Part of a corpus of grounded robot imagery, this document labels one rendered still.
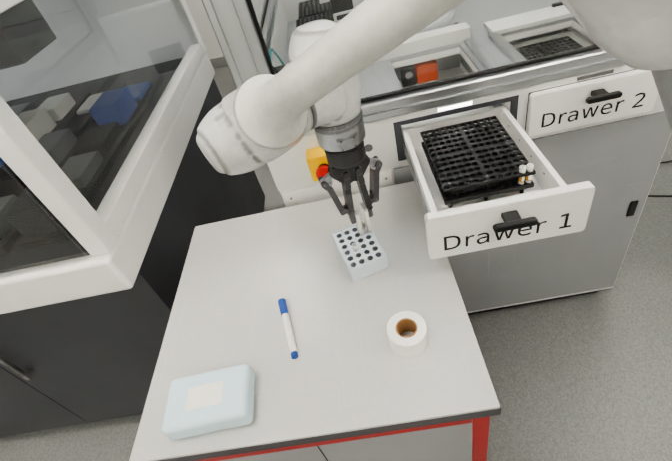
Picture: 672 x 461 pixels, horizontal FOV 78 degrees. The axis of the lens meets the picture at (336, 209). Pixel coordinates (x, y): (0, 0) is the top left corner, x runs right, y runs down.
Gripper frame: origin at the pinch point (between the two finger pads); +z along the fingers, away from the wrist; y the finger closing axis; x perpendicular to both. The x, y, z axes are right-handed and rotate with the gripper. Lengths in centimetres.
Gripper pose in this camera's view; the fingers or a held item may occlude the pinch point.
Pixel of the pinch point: (361, 218)
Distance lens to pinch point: 89.8
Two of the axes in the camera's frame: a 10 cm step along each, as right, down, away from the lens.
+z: 2.1, 7.3, 6.5
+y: 9.3, -3.6, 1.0
